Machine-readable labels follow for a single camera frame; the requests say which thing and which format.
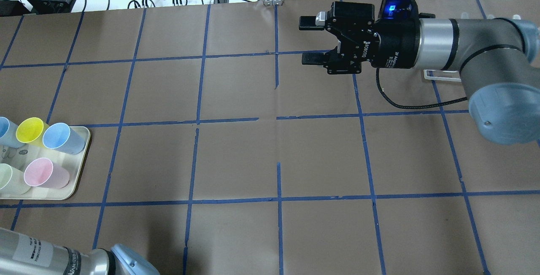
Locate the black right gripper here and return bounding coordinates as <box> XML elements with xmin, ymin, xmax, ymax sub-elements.
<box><xmin>299</xmin><ymin>2</ymin><xmax>420</xmax><ymax>75</ymax></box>

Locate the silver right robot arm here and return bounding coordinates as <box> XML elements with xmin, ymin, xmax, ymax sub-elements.
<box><xmin>299</xmin><ymin>0</ymin><xmax>540</xmax><ymax>145</ymax></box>

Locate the pink plastic cup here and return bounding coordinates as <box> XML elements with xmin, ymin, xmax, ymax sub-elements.
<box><xmin>24</xmin><ymin>157</ymin><xmax>70</xmax><ymax>189</ymax></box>

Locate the light blue plastic cup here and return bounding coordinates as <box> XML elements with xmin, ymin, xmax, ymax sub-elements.
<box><xmin>42</xmin><ymin>123</ymin><xmax>85</xmax><ymax>155</ymax></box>

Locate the light blue cup with handle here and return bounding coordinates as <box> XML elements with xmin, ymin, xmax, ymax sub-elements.
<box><xmin>0</xmin><ymin>117</ymin><xmax>25</xmax><ymax>148</ymax></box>

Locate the yellow plastic cup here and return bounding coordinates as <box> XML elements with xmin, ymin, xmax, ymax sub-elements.
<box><xmin>16</xmin><ymin>117</ymin><xmax>49</xmax><ymax>148</ymax></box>

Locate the black braided cable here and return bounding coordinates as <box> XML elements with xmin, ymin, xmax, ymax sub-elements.
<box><xmin>375</xmin><ymin>67</ymin><xmax>469</xmax><ymax>110</ymax></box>

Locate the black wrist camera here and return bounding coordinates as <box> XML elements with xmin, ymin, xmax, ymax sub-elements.
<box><xmin>378</xmin><ymin>0</ymin><xmax>420</xmax><ymax>21</ymax></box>

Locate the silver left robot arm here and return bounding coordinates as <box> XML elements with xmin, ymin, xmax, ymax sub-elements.
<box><xmin>0</xmin><ymin>228</ymin><xmax>159</xmax><ymax>275</ymax></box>

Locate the pale green plastic cup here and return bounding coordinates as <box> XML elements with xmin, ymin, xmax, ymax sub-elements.
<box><xmin>0</xmin><ymin>163</ymin><xmax>31</xmax><ymax>195</ymax></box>

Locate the cream plastic tray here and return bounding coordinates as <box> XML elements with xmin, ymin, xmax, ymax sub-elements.
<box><xmin>1</xmin><ymin>126</ymin><xmax>91</xmax><ymax>200</ymax></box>

